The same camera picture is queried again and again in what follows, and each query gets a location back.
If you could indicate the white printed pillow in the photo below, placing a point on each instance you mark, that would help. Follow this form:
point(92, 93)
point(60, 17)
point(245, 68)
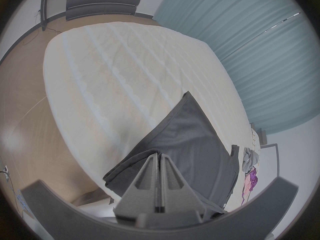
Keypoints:
point(255, 139)

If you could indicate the grey garment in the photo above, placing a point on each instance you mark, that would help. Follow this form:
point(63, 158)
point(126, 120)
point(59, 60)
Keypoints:
point(250, 159)

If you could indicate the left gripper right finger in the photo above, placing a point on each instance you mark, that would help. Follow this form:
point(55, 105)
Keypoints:
point(182, 201)

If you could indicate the purple garment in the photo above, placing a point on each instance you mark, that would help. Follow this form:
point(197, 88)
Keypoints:
point(253, 179)

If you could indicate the black T-shirt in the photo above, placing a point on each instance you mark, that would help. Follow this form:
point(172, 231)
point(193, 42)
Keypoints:
point(190, 139)

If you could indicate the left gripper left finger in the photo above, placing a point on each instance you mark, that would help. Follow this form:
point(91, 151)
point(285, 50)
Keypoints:
point(135, 201)

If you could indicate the grey bedside table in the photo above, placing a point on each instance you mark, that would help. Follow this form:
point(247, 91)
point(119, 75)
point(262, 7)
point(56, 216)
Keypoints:
point(263, 136)

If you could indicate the black chest of drawers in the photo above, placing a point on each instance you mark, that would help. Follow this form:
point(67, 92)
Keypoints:
point(100, 6)

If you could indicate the pink garment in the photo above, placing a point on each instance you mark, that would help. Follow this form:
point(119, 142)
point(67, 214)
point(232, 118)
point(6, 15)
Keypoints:
point(247, 184)

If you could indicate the bed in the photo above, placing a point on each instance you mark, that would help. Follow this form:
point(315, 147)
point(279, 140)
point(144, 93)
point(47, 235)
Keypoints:
point(112, 71)

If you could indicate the blue-green curtain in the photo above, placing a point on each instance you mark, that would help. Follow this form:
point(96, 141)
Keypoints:
point(275, 84)
point(212, 14)

